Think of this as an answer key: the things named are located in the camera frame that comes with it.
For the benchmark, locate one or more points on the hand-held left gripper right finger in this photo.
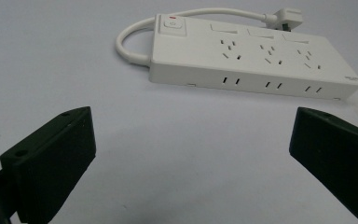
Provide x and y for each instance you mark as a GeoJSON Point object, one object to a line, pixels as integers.
{"type": "Point", "coordinates": [335, 152]}

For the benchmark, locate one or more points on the white power plug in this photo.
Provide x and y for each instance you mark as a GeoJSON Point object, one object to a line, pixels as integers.
{"type": "Point", "coordinates": [287, 18]}

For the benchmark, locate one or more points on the white power strip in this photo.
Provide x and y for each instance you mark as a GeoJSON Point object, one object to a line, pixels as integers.
{"type": "Point", "coordinates": [245, 59]}

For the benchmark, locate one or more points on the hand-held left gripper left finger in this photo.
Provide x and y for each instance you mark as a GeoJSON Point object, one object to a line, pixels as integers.
{"type": "Point", "coordinates": [48, 168]}

